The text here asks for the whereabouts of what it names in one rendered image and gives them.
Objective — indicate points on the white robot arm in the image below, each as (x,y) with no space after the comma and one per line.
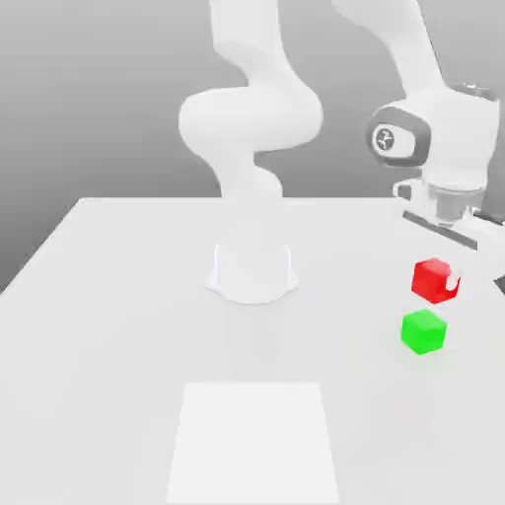
(252,122)

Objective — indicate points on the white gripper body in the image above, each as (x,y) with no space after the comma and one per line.
(487,244)

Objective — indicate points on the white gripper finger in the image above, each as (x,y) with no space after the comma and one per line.
(453,279)

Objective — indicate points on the small green cube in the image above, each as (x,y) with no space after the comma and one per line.
(423,332)

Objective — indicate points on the small red cube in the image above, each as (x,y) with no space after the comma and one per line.
(428,280)

